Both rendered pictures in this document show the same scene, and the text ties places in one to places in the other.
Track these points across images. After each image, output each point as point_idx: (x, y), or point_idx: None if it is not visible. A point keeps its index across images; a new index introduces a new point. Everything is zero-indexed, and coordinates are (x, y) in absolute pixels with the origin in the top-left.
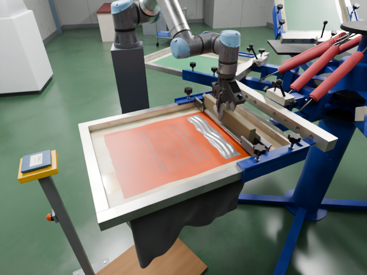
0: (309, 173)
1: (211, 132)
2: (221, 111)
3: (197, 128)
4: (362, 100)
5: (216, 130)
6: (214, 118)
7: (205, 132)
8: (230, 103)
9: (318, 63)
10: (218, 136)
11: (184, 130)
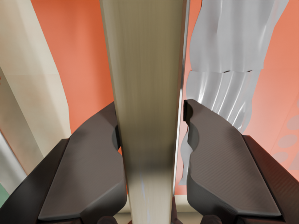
0: None
1: (224, 72)
2: (215, 135)
3: (245, 122)
4: None
5: (188, 80)
6: (178, 136)
7: (248, 80)
8: (114, 184)
9: None
10: (220, 25)
11: (293, 128)
